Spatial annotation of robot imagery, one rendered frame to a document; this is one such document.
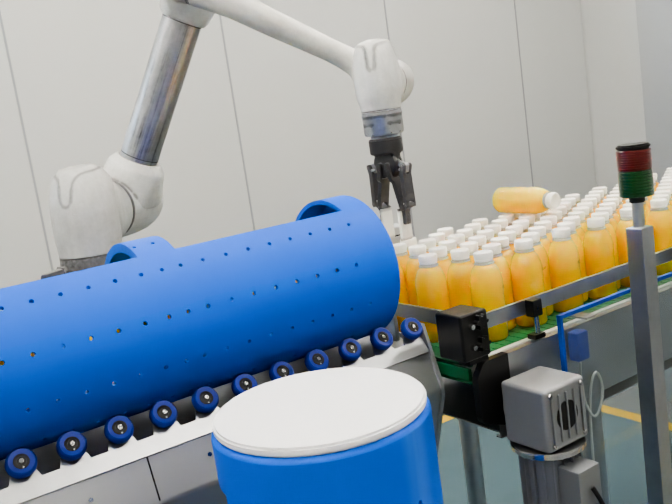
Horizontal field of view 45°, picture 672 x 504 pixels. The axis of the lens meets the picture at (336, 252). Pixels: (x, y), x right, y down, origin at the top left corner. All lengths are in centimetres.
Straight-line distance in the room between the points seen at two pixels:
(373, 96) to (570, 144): 472
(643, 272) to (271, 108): 340
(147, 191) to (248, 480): 130
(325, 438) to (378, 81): 101
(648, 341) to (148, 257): 96
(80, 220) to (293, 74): 303
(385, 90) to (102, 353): 87
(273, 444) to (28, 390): 42
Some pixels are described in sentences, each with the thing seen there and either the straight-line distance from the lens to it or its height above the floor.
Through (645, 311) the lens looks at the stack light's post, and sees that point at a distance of 170.
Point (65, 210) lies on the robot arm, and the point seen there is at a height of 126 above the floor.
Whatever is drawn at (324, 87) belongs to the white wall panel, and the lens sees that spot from 500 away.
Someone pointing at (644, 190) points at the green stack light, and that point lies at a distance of 164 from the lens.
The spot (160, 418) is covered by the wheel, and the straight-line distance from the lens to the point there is 136.
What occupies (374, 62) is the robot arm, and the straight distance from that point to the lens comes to 181.
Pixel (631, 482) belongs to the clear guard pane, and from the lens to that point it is 194.
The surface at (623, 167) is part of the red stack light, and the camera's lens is 164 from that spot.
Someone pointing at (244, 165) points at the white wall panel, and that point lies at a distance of 469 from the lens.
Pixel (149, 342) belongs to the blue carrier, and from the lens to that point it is 130.
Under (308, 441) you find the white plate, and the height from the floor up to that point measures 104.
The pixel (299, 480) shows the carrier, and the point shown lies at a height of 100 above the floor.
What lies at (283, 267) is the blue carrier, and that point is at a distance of 140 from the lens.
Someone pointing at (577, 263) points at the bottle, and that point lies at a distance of 184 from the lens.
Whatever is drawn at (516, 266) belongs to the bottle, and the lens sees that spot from 174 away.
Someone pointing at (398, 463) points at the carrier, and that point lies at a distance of 99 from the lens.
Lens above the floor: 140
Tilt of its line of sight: 10 degrees down
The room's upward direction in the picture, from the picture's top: 8 degrees counter-clockwise
